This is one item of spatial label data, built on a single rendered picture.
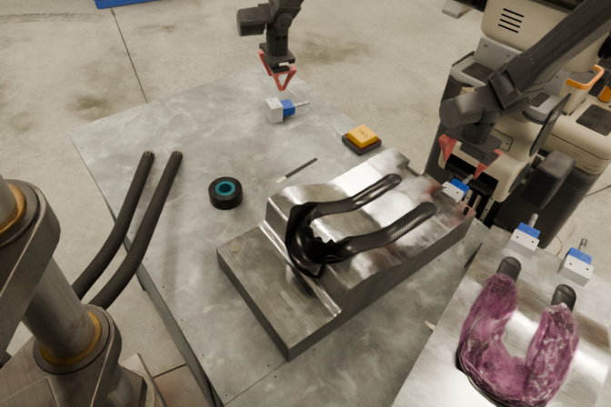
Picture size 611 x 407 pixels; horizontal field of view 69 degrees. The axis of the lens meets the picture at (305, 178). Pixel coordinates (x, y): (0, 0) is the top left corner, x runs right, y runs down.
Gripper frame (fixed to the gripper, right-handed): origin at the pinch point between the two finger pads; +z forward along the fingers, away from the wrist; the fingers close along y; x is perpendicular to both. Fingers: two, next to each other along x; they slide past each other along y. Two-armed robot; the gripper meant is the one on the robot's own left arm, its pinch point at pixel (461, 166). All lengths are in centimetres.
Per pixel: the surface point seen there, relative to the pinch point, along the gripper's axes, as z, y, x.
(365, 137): 9.3, -27.0, 0.6
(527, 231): 5.4, 18.9, -0.5
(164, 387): 94, -43, -68
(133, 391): 11, -12, -78
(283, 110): 10, -51, -8
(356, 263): -0.5, 1.1, -38.2
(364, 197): 5.1, -11.2, -20.1
